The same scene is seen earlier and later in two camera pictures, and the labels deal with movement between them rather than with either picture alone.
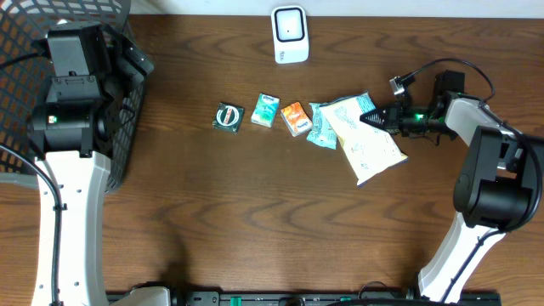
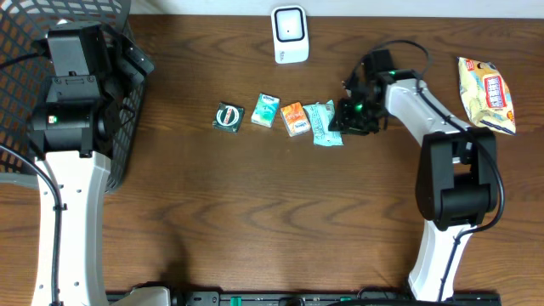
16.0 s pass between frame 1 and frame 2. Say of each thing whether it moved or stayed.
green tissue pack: stayed
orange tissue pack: stayed
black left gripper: stayed
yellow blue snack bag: moved
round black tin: stayed
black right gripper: moved
